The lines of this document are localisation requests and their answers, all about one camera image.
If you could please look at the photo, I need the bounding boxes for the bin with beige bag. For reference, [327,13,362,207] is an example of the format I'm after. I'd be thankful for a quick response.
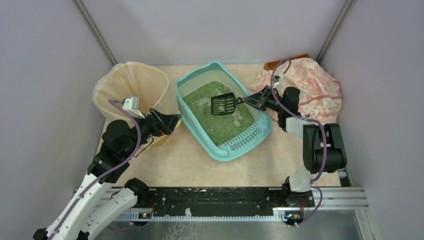
[92,61,180,127]

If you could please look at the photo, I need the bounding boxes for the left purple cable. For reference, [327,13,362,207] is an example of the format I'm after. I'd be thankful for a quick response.
[47,99,143,240]

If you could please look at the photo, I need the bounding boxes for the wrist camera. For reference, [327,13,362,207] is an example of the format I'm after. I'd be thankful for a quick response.
[122,95,145,119]
[271,75,282,88]

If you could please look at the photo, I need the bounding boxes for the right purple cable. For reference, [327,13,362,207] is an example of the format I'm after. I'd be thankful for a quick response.
[270,58,329,228]

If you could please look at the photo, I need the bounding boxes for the teal litter box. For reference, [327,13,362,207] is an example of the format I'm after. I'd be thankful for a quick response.
[175,62,273,162]

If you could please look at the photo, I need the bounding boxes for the purple cable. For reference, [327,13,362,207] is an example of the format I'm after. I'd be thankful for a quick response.
[270,58,329,228]
[47,99,143,240]

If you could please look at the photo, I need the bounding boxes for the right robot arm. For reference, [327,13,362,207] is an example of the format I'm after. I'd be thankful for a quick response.
[241,85,347,206]

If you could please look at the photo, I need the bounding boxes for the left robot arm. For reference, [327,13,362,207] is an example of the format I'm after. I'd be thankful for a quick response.
[33,106,181,240]

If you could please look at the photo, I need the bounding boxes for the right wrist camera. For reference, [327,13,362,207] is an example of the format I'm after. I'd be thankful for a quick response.
[271,75,282,88]

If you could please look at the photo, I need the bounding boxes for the black litter scoop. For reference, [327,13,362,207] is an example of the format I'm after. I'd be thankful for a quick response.
[210,92,247,116]

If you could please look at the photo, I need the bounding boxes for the pink patterned cloth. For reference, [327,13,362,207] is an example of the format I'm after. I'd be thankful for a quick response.
[248,57,342,125]

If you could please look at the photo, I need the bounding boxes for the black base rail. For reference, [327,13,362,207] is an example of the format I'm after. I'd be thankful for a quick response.
[116,187,369,223]

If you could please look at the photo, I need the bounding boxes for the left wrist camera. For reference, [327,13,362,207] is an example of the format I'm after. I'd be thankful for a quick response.
[122,95,145,119]

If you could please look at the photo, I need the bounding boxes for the brown wooden box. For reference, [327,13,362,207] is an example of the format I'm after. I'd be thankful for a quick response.
[263,53,312,71]

